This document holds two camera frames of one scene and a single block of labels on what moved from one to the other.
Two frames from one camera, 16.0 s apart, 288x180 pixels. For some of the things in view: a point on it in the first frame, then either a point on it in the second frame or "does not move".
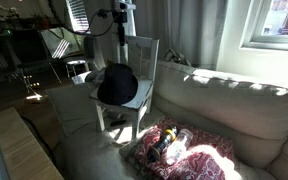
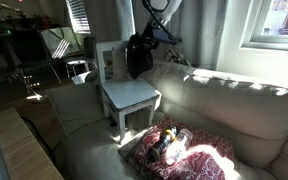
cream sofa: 263,124 does not move
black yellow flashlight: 169,136 does not move
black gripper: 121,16 -> 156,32
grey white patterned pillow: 96,77 does not move
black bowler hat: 119,86 -> 139,54
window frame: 254,39 does not move
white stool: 73,63 does not move
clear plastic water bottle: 178,149 does not move
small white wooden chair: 143,57 -> 118,90
